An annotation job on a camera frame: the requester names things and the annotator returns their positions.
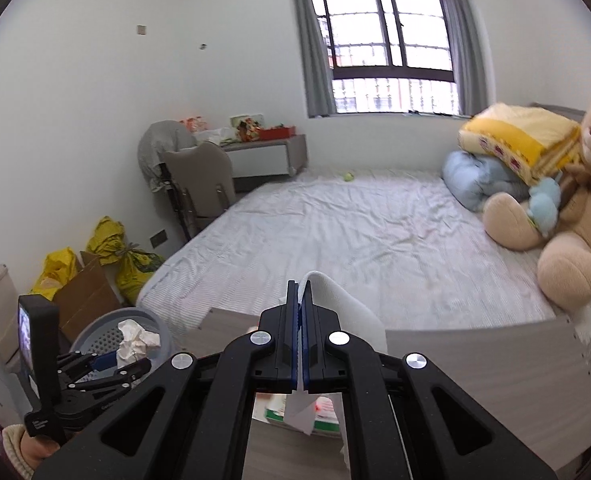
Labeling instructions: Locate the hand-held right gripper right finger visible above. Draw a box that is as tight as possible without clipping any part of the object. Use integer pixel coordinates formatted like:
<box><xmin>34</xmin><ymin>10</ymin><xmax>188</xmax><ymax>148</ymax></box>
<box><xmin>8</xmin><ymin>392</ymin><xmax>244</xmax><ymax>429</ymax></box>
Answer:
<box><xmin>301</xmin><ymin>280</ymin><xmax>559</xmax><ymax>480</ymax></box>

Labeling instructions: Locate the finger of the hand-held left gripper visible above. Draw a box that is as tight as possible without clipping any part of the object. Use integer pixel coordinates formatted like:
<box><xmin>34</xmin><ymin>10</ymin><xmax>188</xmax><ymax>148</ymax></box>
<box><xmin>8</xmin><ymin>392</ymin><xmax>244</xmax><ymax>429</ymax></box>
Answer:
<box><xmin>56</xmin><ymin>350</ymin><xmax>120</xmax><ymax>377</ymax></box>
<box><xmin>67</xmin><ymin>359</ymin><xmax>152</xmax><ymax>395</ymax></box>

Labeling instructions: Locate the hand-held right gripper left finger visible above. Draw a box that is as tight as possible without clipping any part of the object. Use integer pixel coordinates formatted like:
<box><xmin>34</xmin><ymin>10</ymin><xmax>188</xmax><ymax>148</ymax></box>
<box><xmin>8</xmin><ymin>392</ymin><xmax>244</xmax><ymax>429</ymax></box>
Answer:
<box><xmin>34</xmin><ymin>279</ymin><xmax>302</xmax><ymax>480</ymax></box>

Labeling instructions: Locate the grey perforated plastic basket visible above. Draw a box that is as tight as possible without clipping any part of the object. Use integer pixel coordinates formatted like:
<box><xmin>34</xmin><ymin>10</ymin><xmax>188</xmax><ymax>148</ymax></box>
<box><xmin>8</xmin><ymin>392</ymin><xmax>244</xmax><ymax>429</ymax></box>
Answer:
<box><xmin>68</xmin><ymin>307</ymin><xmax>175</xmax><ymax>378</ymax></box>

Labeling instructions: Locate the beige paper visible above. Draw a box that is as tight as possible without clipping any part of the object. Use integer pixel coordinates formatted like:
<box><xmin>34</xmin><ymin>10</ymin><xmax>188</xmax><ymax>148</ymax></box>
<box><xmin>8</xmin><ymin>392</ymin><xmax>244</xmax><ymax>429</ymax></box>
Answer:
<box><xmin>116</xmin><ymin>318</ymin><xmax>162</xmax><ymax>370</ymax></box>

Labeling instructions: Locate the white cloth wipe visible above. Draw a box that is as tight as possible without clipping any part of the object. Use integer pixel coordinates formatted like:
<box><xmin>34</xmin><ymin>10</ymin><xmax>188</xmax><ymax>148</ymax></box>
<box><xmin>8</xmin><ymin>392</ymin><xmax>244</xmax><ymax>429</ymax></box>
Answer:
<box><xmin>282</xmin><ymin>270</ymin><xmax>389</xmax><ymax>480</ymax></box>

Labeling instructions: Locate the person's left hand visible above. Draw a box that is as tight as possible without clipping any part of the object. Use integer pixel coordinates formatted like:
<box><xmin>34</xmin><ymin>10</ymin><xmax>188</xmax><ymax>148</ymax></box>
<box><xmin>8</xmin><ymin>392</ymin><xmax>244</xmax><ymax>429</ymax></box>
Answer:
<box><xmin>20</xmin><ymin>434</ymin><xmax>61</xmax><ymax>472</ymax></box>

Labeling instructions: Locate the white and green box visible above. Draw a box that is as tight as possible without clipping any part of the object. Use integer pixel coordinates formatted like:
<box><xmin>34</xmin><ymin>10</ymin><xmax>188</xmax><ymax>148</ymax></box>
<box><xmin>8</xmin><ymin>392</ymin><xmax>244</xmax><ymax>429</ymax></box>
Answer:
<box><xmin>254</xmin><ymin>393</ymin><xmax>343</xmax><ymax>437</ymax></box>

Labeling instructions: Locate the brown cardboard sheet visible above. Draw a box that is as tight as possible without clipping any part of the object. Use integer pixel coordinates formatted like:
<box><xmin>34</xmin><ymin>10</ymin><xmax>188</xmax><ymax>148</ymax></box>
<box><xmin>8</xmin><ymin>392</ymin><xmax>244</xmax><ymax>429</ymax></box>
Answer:
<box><xmin>52</xmin><ymin>251</ymin><xmax>122</xmax><ymax>342</ymax></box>

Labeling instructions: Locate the tied yellow plastic bag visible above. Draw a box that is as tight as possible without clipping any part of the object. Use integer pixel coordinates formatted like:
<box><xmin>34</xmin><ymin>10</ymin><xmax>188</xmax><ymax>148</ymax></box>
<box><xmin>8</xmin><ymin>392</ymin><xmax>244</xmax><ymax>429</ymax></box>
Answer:
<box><xmin>85</xmin><ymin>215</ymin><xmax>165</xmax><ymax>304</ymax></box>

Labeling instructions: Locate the bed with grey sheet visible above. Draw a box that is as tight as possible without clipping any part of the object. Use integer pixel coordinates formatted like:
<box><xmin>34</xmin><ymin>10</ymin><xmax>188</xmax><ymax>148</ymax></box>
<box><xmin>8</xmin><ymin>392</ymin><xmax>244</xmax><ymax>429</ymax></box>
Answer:
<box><xmin>136</xmin><ymin>166</ymin><xmax>591</xmax><ymax>371</ymax></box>

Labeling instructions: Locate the grey upholstered chair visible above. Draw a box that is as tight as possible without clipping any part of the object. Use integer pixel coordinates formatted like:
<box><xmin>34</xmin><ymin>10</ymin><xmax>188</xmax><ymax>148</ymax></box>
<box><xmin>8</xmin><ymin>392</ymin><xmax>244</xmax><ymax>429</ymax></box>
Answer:
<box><xmin>160</xmin><ymin>140</ymin><xmax>237</xmax><ymax>242</ymax></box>

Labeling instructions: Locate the grey garment on chair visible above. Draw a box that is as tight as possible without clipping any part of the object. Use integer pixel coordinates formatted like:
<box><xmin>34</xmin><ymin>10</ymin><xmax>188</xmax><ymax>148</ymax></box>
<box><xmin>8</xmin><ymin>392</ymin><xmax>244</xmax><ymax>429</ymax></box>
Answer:
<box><xmin>136</xmin><ymin>119</ymin><xmax>197</xmax><ymax>194</ymax></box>

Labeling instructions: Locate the white and grey dressing table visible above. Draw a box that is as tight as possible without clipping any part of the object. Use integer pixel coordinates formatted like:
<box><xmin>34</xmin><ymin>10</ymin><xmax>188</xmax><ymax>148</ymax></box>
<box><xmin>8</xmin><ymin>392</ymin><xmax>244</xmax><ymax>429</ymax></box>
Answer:
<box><xmin>220</xmin><ymin>133</ymin><xmax>309</xmax><ymax>194</ymax></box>

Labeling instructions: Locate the large beige teddy bear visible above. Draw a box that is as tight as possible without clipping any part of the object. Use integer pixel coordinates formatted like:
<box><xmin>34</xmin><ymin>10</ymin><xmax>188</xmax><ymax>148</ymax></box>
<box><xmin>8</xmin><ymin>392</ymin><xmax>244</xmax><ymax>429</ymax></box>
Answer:
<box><xmin>482</xmin><ymin>97</ymin><xmax>591</xmax><ymax>312</ymax></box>

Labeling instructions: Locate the small light blue plush toy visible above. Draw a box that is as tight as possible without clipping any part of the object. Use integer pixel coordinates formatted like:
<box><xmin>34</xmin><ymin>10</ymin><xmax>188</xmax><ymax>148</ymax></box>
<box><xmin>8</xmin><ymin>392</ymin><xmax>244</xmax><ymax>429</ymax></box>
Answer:
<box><xmin>524</xmin><ymin>177</ymin><xmax>565</xmax><ymax>239</ymax></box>

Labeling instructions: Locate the white tissue box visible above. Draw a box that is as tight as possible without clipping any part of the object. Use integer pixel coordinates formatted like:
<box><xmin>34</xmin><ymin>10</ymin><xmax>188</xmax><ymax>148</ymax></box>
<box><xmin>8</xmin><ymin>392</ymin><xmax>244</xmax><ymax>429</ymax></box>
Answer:
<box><xmin>192</xmin><ymin>127</ymin><xmax>237</xmax><ymax>147</ymax></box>

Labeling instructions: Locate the colourful printed box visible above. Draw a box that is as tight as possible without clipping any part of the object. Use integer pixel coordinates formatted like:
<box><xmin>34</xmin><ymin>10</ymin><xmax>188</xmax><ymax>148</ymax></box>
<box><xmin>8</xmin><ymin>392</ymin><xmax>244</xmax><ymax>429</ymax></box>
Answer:
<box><xmin>230</xmin><ymin>113</ymin><xmax>267</xmax><ymax>143</ymax></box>

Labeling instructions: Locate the red flat box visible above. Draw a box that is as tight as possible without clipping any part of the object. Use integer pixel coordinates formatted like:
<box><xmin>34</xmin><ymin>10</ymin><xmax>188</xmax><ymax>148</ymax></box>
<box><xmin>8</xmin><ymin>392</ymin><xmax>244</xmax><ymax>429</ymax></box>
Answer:
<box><xmin>258</xmin><ymin>124</ymin><xmax>297</xmax><ymax>141</ymax></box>

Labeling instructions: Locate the folded yellow blanket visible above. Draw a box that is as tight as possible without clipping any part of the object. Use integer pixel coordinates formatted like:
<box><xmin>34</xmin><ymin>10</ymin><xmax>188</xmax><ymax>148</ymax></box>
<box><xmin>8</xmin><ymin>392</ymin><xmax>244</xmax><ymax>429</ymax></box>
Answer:
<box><xmin>457</xmin><ymin>102</ymin><xmax>584</xmax><ymax>187</ymax></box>

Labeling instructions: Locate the window with metal bars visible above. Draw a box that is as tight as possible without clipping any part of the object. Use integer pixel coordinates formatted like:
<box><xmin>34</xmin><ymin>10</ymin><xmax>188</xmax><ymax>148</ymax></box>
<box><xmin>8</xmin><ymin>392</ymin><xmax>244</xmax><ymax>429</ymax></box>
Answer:
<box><xmin>307</xmin><ymin>0</ymin><xmax>462</xmax><ymax>117</ymax></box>

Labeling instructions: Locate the grey curtain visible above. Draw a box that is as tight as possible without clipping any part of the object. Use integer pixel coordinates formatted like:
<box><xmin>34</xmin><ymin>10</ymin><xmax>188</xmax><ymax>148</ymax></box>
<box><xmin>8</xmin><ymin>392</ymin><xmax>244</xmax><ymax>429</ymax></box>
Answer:
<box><xmin>288</xmin><ymin>0</ymin><xmax>337</xmax><ymax>119</ymax></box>
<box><xmin>435</xmin><ymin>0</ymin><xmax>489</xmax><ymax>117</ymax></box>

